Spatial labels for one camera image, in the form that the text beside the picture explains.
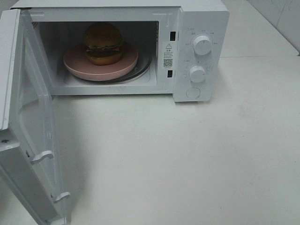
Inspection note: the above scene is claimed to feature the round white door release button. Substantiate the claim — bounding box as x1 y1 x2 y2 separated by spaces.
186 88 201 99

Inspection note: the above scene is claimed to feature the white timer knob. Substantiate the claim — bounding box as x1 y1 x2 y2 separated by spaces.
189 66 206 83

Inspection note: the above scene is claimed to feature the toy hamburger with lettuce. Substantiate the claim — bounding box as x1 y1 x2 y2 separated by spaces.
83 22 123 66

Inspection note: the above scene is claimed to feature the pink round plate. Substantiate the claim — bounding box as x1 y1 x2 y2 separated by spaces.
63 42 139 82

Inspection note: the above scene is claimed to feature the white microwave door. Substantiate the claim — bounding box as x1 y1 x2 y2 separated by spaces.
0 9 70 225

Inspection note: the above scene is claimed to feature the glass microwave turntable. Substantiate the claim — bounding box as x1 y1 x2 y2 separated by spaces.
70 39 152 84

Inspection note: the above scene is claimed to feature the white microwave oven body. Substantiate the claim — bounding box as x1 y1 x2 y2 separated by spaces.
12 0 230 102

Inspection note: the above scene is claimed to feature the upper white power knob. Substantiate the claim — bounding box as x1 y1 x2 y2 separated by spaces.
192 34 212 56

